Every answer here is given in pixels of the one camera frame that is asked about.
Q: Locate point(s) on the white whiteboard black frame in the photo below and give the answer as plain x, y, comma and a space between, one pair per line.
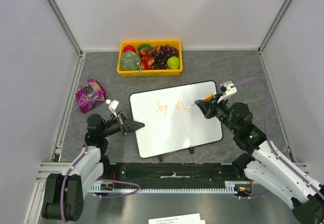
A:
172, 122

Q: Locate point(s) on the dark red grape bunch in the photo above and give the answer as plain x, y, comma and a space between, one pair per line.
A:
163, 54

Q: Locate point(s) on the white marker pen orange tip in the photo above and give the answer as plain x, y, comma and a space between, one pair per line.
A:
208, 97

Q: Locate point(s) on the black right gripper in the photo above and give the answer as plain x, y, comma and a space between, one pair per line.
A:
212, 107

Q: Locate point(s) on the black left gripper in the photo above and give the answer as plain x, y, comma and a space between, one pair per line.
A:
126, 125

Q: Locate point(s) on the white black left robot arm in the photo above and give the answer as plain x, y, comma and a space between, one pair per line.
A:
65, 191

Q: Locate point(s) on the green red mango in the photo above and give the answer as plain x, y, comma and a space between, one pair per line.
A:
146, 47

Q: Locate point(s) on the purple snack bag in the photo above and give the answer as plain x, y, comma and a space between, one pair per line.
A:
87, 95

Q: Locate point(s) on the green striped melon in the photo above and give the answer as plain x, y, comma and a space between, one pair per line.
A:
130, 61

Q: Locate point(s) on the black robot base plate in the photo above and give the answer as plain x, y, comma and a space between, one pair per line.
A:
174, 175

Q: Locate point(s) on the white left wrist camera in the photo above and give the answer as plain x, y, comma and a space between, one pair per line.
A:
112, 106

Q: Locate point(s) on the yellow plastic fruit tray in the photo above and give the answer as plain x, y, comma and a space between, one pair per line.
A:
156, 44

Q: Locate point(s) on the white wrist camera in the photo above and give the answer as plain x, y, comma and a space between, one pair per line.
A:
228, 89
112, 106

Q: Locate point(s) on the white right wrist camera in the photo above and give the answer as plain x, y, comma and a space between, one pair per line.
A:
228, 89

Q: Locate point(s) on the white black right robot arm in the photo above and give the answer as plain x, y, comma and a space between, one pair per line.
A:
263, 162

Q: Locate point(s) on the white paper sheet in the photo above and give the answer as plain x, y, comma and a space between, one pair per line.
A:
181, 219

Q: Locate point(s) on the red lychee cluster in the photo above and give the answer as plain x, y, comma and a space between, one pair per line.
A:
147, 59

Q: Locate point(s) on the red apple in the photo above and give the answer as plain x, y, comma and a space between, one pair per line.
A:
129, 48

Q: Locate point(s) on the green pear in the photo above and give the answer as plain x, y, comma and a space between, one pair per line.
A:
173, 62

